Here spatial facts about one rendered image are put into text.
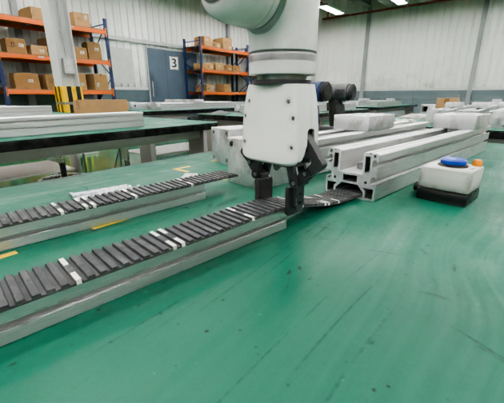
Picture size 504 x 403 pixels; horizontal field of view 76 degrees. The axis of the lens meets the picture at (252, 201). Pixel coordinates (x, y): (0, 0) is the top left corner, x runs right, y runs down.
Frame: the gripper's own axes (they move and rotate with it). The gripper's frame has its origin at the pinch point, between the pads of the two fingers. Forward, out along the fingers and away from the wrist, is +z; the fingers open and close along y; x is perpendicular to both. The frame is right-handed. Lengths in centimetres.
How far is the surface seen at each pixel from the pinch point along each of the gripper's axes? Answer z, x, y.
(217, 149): 0.8, 21.7, -41.9
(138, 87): -37, 515, -1116
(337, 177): 1.1, 19.3, -2.4
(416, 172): 1.7, 37.8, 5.2
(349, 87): -16, 75, -34
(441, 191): 2.1, 27.5, 13.2
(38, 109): -1, 41, -339
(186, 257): 3.1, -16.6, 1.5
